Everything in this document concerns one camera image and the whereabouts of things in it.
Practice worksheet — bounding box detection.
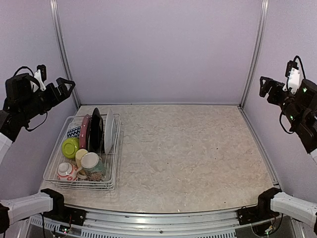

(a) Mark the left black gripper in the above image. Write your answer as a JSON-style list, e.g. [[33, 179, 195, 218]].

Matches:
[[19, 76, 75, 120]]

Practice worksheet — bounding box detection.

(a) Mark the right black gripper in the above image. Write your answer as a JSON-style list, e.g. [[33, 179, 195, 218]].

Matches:
[[260, 76, 304, 127]]

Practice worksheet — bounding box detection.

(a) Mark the pink polka dot plate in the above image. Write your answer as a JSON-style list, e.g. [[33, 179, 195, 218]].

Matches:
[[79, 114, 92, 150]]

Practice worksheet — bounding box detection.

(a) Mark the red teal floral plate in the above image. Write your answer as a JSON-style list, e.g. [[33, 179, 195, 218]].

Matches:
[[104, 109, 116, 154]]

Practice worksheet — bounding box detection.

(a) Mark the black striped rim plate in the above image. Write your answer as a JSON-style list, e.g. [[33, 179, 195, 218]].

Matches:
[[89, 108, 104, 153]]

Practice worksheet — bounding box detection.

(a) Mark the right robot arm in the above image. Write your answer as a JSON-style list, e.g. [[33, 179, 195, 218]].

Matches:
[[253, 56, 317, 231]]

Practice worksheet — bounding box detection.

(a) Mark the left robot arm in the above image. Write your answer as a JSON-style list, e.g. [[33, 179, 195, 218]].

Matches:
[[0, 64, 75, 235]]

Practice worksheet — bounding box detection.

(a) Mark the blue white patterned bowl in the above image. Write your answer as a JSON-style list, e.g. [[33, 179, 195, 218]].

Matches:
[[66, 126, 81, 138]]

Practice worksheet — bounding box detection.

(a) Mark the green bowl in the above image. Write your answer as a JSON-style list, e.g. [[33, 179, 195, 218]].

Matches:
[[61, 137, 80, 160]]

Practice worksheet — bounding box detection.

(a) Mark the pale yellow mug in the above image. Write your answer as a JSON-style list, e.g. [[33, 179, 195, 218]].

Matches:
[[75, 149, 88, 168]]

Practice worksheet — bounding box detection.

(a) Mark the teal patterned mug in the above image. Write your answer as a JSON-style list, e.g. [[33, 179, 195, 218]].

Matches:
[[80, 152, 106, 181]]

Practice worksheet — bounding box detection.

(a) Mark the red white floral teacup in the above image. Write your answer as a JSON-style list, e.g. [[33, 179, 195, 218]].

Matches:
[[57, 162, 83, 181]]

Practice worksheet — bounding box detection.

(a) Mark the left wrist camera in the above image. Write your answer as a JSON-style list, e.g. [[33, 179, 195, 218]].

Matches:
[[34, 64, 47, 91]]

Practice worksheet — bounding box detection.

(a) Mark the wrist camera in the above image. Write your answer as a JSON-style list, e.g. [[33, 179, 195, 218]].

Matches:
[[34, 64, 47, 91], [283, 60, 301, 95]]

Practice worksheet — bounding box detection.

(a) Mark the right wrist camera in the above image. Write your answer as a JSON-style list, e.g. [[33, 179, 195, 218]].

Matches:
[[283, 60, 301, 95]]

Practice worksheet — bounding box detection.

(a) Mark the white wire dish rack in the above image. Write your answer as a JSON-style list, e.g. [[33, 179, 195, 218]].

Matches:
[[43, 113, 121, 190]]

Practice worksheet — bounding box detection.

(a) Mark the right aluminium corner post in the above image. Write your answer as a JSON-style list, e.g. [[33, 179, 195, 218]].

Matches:
[[239, 0, 269, 110]]

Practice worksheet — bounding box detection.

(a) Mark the aluminium corner post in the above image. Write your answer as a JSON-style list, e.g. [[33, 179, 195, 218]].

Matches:
[[239, 0, 269, 110], [49, 0, 82, 108]]

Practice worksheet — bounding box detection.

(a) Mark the left aluminium corner post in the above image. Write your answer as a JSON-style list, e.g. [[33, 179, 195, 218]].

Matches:
[[49, 0, 82, 108]]

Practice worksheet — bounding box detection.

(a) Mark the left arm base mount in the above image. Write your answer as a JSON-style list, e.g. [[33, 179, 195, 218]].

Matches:
[[41, 188, 87, 226]]

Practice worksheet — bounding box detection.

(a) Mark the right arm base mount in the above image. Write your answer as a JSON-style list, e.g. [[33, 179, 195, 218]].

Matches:
[[237, 187, 282, 225]]

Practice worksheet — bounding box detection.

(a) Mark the aluminium front rail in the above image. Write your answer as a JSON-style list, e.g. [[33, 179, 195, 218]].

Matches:
[[23, 207, 305, 238]]

